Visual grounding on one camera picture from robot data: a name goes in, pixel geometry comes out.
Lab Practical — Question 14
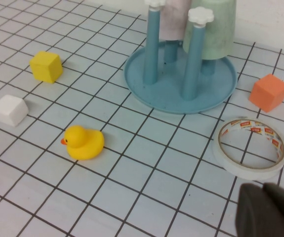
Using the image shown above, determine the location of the pink plastic cup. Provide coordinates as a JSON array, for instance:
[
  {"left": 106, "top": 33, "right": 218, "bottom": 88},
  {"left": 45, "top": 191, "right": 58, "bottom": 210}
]
[{"left": 159, "top": 0, "right": 192, "bottom": 41}]

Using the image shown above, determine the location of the yellow rubber duck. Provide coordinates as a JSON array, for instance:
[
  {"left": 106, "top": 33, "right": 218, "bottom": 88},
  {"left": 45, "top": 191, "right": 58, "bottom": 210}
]
[{"left": 60, "top": 125, "right": 105, "bottom": 161}]

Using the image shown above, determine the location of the white black-grid tablecloth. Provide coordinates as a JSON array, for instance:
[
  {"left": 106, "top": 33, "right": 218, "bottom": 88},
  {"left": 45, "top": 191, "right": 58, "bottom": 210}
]
[{"left": 0, "top": 0, "right": 284, "bottom": 237}]

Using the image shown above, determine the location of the white cube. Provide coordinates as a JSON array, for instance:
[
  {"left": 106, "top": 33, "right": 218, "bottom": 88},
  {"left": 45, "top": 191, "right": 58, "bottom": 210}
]
[{"left": 0, "top": 94, "right": 29, "bottom": 127}]

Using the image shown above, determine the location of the yellow cube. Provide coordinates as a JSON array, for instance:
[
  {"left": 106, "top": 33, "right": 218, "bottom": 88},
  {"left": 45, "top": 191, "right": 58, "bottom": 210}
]
[{"left": 29, "top": 51, "right": 64, "bottom": 84}]

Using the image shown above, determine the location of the white tape roll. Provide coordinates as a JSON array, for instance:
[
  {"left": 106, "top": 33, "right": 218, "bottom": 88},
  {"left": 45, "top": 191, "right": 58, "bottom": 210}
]
[{"left": 212, "top": 118, "right": 284, "bottom": 180}]

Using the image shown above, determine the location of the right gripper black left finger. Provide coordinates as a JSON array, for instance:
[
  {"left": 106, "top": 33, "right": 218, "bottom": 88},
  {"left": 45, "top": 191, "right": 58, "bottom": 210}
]
[{"left": 235, "top": 183, "right": 284, "bottom": 237}]

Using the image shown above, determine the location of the green plastic cup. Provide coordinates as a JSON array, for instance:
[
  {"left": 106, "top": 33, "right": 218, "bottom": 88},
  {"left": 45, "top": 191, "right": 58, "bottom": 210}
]
[{"left": 182, "top": 0, "right": 237, "bottom": 61}]

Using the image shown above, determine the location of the orange cube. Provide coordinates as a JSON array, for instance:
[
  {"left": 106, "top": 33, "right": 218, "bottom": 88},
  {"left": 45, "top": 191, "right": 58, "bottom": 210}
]
[{"left": 248, "top": 73, "right": 284, "bottom": 113}]

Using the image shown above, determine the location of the blue cup stand with pegs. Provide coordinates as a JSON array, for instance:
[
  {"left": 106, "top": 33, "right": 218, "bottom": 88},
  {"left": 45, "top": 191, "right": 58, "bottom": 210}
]
[{"left": 123, "top": 0, "right": 238, "bottom": 115}]

